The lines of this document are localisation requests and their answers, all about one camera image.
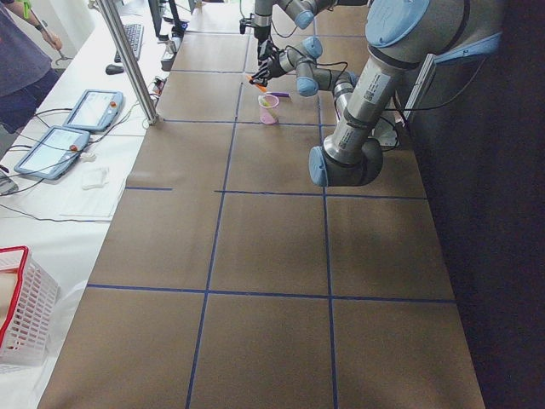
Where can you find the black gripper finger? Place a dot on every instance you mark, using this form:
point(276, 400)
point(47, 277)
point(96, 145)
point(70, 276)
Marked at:
point(258, 81)

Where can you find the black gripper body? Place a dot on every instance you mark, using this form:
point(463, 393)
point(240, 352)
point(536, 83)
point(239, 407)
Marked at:
point(275, 66)
point(261, 32)

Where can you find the orange highlighter pen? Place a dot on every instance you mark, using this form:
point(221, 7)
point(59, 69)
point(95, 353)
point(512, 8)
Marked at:
point(260, 87)

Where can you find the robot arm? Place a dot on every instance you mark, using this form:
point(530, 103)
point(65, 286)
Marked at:
point(399, 34)
point(302, 13)

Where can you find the purple marker pen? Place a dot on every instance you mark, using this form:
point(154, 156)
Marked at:
point(279, 94)

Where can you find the pink mesh pen holder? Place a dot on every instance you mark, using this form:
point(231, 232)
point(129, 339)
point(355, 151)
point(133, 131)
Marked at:
point(268, 115)

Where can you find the black monitor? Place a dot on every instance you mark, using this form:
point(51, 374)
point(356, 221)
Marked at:
point(166, 20)

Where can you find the black keyboard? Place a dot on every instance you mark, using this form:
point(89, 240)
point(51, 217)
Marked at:
point(134, 34)

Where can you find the black computer mouse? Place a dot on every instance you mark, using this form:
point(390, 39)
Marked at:
point(114, 69)

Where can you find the far teach pendant tablet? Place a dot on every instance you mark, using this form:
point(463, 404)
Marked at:
point(95, 110)

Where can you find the teach pendant tablet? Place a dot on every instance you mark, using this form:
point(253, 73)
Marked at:
point(95, 110)
point(53, 154)

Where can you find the crumpled white tissue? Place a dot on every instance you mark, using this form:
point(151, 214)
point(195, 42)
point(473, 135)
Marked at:
point(95, 178)

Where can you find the near teach pendant tablet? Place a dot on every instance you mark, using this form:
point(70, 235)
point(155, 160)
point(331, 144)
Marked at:
point(53, 154)

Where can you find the person in purple shirt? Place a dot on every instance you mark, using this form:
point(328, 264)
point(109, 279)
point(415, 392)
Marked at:
point(26, 72)

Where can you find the white plastic basket red rim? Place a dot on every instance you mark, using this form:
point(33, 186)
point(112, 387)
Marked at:
point(28, 297)

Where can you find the aluminium frame post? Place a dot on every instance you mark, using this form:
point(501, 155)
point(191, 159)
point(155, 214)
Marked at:
point(115, 26)

